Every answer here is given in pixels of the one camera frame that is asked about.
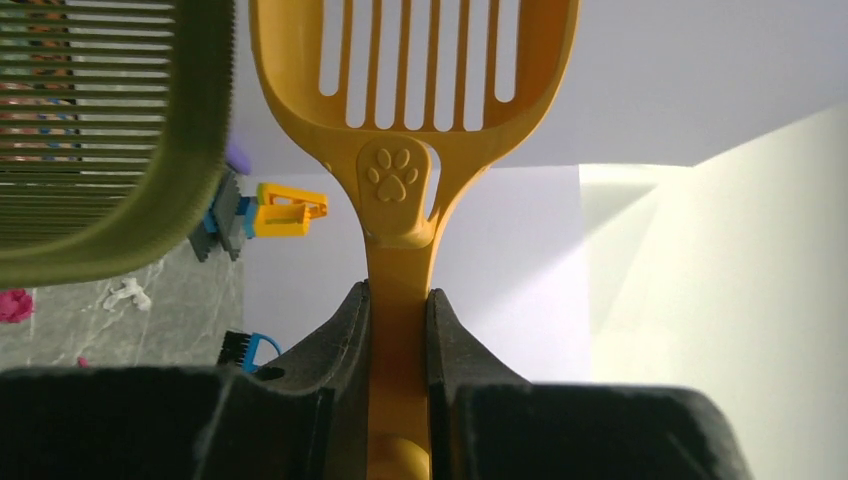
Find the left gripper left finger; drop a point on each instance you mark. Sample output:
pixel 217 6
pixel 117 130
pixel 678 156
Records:
pixel 302 415

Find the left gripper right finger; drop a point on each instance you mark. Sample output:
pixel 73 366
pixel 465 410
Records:
pixel 454 358

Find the blue hand brush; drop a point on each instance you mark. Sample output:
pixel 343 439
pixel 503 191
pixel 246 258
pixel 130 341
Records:
pixel 240 349

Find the orange slotted plastic scoop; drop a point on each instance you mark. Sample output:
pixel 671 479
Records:
pixel 393 135

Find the grey brick baseplate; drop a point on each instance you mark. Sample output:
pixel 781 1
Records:
pixel 223 222

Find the yellow brick toy tower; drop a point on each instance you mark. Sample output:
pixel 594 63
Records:
pixel 282 211

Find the white paper scrap far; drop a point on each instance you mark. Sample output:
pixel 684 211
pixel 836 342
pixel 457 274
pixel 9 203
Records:
pixel 130 289

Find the purple cylinder toy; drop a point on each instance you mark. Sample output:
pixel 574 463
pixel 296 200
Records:
pixel 237 157

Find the pink paper scrap right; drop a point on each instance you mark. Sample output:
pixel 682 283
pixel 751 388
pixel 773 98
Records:
pixel 16 306

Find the olive green mesh wastebasket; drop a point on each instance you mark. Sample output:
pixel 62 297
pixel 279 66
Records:
pixel 114 123

